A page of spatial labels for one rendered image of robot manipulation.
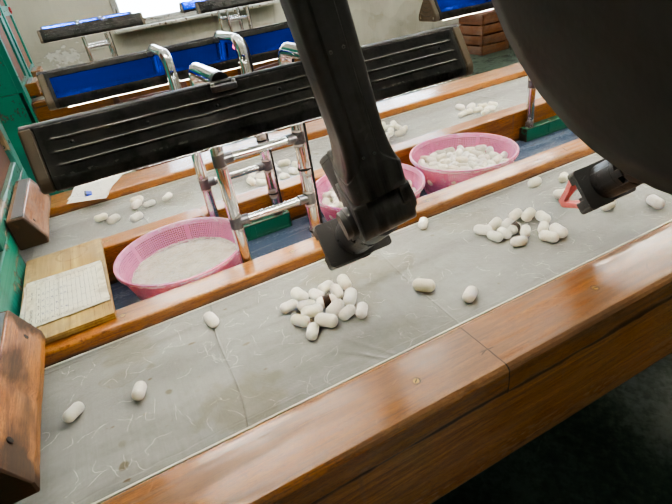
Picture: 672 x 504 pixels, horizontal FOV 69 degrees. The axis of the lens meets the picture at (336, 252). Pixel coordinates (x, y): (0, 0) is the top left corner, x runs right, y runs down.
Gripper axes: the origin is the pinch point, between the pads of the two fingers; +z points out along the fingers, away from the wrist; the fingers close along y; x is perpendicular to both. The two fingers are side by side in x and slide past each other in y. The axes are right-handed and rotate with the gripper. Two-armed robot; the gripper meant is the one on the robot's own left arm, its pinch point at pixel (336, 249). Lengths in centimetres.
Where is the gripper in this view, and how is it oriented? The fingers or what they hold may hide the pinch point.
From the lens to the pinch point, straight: 78.8
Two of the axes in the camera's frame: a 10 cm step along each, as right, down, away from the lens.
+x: 4.1, 9.1, -1.0
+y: -8.7, 3.6, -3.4
